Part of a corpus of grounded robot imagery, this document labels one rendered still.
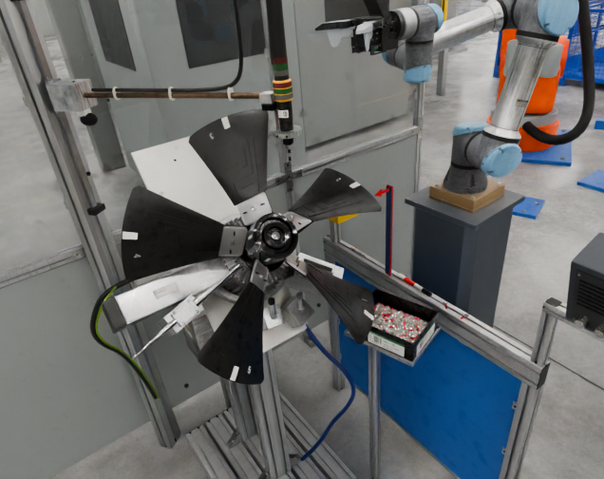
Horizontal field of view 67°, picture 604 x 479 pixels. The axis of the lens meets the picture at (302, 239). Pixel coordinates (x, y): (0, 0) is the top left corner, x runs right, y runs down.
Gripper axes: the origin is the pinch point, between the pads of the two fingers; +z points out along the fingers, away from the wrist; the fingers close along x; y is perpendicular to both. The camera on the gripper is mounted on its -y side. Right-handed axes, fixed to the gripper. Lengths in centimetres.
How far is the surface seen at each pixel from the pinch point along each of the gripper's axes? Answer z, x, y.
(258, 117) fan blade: 14.2, 15.2, 20.5
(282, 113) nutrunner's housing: 17.0, -1.2, 15.8
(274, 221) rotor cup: 23.4, -2.6, 41.4
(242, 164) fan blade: 22.7, 11.7, 30.4
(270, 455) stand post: 32, 8, 142
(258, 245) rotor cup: 30, -6, 44
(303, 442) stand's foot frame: 13, 15, 158
